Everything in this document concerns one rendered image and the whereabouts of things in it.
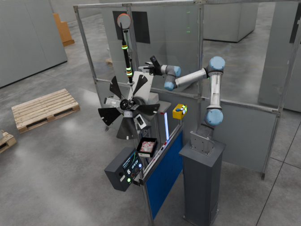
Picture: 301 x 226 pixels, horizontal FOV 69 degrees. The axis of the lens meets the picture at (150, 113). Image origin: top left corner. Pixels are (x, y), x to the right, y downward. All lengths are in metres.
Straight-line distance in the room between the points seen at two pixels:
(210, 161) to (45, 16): 6.71
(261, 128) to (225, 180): 0.82
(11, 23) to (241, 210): 6.77
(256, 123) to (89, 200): 2.22
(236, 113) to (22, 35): 6.22
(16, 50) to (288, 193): 6.96
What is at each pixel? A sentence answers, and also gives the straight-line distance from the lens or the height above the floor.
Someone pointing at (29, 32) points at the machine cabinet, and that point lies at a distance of 7.49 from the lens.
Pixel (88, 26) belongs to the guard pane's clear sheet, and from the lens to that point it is 3.28.
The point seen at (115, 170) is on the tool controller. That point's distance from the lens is 1.55.
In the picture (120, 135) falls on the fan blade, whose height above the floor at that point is 0.97.
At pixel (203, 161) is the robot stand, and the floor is 1.00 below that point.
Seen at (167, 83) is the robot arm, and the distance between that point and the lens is 1.77.
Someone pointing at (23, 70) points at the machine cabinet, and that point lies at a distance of 7.51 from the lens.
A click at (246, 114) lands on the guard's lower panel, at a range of 2.68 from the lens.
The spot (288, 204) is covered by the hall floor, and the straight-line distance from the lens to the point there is 3.06.
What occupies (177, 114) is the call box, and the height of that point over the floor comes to 1.05.
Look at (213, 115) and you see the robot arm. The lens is 1.72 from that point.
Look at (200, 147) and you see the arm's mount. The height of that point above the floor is 1.06.
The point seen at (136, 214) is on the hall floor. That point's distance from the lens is 2.82.
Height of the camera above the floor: 2.36
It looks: 34 degrees down
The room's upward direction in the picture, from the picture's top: 8 degrees counter-clockwise
